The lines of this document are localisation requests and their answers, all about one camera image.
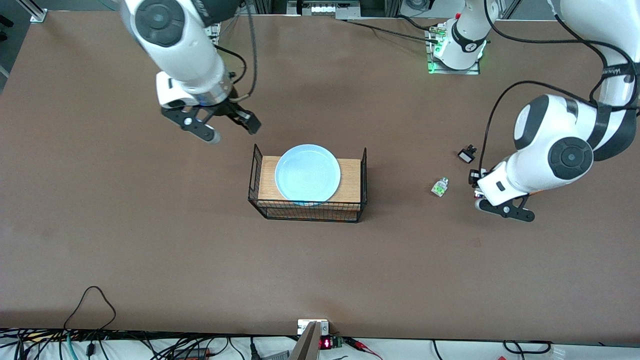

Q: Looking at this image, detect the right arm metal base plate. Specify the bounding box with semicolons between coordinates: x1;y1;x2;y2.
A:
206;21;222;50

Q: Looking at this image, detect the long black table cable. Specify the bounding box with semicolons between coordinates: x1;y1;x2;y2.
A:
345;19;441;45

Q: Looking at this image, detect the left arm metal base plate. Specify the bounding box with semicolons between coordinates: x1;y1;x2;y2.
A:
425;24;482;76

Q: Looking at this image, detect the light blue round plate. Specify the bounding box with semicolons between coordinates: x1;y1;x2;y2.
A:
274;144;342;206

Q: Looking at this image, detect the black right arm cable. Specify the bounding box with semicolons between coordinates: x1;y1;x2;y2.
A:
214;0;258;103

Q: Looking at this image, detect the wooden shelf board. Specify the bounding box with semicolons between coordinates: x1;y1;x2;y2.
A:
258;156;362;203

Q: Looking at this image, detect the grey metal mount bracket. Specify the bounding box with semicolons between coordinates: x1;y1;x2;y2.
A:
289;319;331;360

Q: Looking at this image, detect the red clip lead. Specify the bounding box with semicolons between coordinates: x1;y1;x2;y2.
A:
345;337;383;360

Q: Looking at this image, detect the black wire mesh basket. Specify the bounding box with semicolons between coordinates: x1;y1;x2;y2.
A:
248;144;368;224

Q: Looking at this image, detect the black looped cable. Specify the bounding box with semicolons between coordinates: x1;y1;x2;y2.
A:
63;286;117;346

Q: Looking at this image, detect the aluminium frame profile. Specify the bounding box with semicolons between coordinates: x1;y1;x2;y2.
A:
15;0;48;24

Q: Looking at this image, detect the black power adapter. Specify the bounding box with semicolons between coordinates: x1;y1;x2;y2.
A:
172;347;212;359

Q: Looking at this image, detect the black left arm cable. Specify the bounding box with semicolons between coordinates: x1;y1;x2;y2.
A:
478;0;640;173

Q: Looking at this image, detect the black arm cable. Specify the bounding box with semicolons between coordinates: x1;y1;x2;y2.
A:
214;0;258;103
478;0;640;173

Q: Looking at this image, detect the black flat cable loop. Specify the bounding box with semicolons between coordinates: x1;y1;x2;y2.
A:
502;340;553;355

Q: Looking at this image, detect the metal unit with white lights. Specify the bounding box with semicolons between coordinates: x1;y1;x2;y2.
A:
286;0;362;21

